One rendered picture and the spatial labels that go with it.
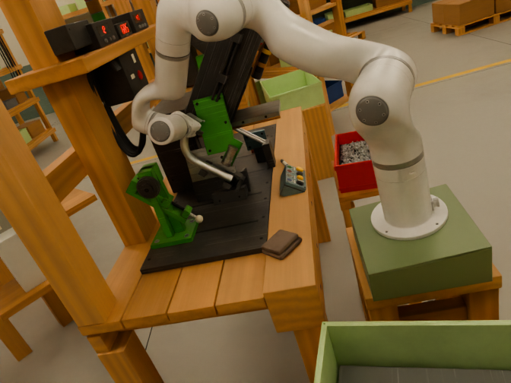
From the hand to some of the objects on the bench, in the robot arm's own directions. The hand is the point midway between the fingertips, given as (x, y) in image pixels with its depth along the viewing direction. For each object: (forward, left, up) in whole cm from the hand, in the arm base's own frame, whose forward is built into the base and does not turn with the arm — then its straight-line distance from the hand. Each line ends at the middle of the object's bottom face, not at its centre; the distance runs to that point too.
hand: (191, 122), depth 150 cm
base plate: (+2, -11, -33) cm, 35 cm away
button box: (-30, +5, -36) cm, 47 cm away
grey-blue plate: (-13, -22, -33) cm, 42 cm away
